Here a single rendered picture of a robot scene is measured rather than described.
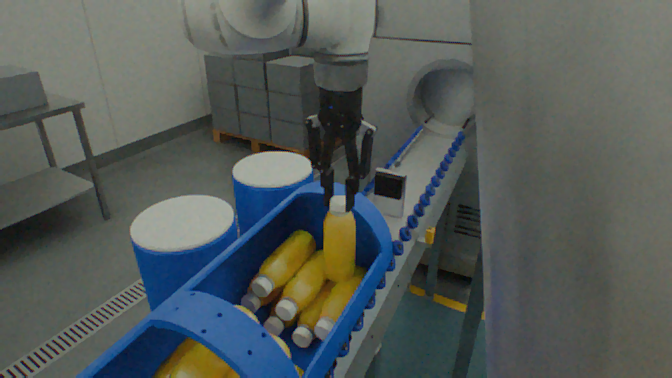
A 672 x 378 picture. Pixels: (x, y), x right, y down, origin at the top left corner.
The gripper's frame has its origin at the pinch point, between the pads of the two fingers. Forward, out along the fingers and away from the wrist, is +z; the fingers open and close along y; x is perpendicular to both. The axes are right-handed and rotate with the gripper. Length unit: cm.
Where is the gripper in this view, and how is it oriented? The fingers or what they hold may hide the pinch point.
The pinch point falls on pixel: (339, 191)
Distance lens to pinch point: 78.3
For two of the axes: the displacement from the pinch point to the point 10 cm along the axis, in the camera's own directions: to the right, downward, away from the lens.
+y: -9.0, -2.1, 3.9
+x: -4.4, 4.1, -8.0
